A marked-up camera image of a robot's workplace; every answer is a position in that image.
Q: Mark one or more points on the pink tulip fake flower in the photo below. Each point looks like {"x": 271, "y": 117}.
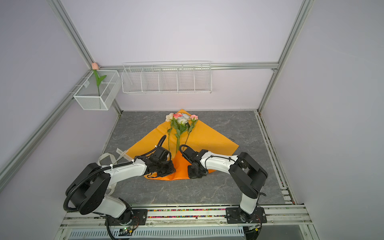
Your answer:
{"x": 99, "y": 79}

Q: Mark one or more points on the white wire wall basket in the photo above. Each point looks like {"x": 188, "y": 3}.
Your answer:
{"x": 167, "y": 77}

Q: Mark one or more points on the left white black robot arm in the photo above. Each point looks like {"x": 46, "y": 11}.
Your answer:
{"x": 88, "y": 193}

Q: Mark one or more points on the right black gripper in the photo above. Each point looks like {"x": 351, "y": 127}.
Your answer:
{"x": 191, "y": 175}

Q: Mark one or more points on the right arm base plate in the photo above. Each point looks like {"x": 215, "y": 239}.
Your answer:
{"x": 236, "y": 215}

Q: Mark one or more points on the dark pink rose fake flower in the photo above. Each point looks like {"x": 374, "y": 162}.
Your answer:
{"x": 177, "y": 115}

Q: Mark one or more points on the cream rose fake flower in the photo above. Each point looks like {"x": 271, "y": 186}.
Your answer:
{"x": 169, "y": 119}

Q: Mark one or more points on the light pink rose fake flower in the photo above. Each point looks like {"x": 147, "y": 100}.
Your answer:
{"x": 191, "y": 124}

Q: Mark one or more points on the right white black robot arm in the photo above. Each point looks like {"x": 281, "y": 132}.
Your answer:
{"x": 248, "y": 175}

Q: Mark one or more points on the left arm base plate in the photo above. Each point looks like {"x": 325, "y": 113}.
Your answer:
{"x": 135, "y": 217}

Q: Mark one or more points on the white mesh corner basket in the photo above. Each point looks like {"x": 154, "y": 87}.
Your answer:
{"x": 93, "y": 97}

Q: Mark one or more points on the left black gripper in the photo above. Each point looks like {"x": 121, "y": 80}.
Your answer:
{"x": 170, "y": 171}

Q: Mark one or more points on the aluminium front rail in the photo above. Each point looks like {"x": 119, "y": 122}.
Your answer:
{"x": 200, "y": 216}

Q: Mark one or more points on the white rose fake flower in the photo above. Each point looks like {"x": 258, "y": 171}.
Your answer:
{"x": 182, "y": 126}

